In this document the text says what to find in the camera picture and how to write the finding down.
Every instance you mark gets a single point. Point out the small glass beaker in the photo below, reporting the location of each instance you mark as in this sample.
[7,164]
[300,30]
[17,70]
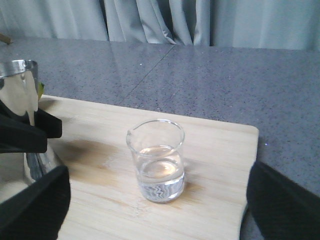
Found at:
[156,147]

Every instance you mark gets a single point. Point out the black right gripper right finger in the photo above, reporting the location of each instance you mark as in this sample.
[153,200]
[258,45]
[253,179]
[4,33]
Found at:
[282,209]

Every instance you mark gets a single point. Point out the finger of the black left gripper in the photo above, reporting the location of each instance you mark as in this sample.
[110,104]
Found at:
[18,130]
[51,125]

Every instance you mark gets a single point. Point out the grey curtain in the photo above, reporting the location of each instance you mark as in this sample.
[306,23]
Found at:
[270,24]

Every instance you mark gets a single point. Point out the steel double jigger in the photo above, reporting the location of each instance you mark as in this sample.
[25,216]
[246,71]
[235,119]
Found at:
[18,86]

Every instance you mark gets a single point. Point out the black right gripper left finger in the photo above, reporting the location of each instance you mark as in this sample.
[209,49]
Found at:
[37,212]

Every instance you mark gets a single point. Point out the yellow lemon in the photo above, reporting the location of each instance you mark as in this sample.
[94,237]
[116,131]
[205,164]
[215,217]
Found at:
[40,90]

